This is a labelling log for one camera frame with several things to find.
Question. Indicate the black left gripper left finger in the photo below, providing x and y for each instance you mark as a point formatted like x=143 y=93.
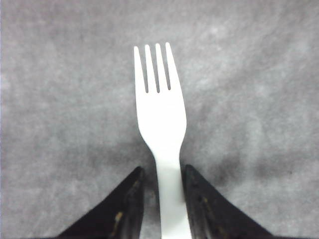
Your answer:
x=118 y=216

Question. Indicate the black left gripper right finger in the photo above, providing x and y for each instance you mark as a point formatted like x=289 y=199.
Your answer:
x=212 y=216

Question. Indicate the white plastic fork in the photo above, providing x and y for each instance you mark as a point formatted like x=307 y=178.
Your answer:
x=162 y=125

